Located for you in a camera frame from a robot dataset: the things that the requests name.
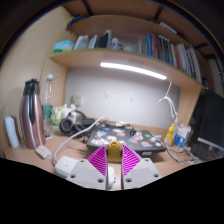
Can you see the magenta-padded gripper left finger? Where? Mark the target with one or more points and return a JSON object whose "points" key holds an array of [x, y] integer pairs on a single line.
{"points": [[98, 161]]}

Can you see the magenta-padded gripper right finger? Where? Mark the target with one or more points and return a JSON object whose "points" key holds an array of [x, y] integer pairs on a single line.
{"points": [[130, 160]]}

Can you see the yellow charger block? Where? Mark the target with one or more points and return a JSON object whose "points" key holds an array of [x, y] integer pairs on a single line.
{"points": [[114, 152]]}

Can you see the grey laptop stand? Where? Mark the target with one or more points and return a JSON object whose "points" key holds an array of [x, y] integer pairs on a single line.
{"points": [[148, 154]]}

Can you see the black laptop with stickers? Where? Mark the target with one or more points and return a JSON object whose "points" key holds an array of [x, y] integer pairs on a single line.
{"points": [[140, 140]]}

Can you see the white power strip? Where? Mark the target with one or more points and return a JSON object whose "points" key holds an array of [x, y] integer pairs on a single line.
{"points": [[65, 165]]}

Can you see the small yellow bottle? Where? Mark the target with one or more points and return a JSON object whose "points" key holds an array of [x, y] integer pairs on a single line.
{"points": [[169, 136]]}

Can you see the black headphones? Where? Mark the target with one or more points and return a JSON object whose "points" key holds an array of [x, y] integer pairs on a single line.
{"points": [[66, 126]]}

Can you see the small white block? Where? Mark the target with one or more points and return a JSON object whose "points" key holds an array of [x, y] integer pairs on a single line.
{"points": [[43, 151]]}

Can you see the blue and white box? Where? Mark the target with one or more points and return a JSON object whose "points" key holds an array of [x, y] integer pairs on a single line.
{"points": [[181, 136]]}

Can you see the green and white plush toy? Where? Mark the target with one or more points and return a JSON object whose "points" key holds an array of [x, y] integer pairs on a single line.
{"points": [[59, 113]]}

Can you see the pink metal thermos flask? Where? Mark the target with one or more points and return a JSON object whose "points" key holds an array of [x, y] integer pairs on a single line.
{"points": [[31, 126]]}

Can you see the clear plastic water bottle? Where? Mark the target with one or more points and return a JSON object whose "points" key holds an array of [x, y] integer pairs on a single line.
{"points": [[48, 100]]}

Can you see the black monitor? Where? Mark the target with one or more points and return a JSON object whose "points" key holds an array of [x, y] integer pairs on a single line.
{"points": [[210, 123]]}

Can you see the white cylindrical case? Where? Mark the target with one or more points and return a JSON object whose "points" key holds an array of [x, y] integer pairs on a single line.
{"points": [[11, 131]]}

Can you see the white led light bar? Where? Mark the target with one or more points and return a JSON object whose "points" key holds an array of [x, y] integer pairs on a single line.
{"points": [[133, 68]]}

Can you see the wooden shelf unit with books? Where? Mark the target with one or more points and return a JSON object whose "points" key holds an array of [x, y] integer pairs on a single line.
{"points": [[100, 55]]}

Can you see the white wall hook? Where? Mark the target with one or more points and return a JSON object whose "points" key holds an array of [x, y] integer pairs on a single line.
{"points": [[106, 95], [132, 98]]}

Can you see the white wall socket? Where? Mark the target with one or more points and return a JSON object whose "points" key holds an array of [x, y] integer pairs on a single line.
{"points": [[76, 100]]}

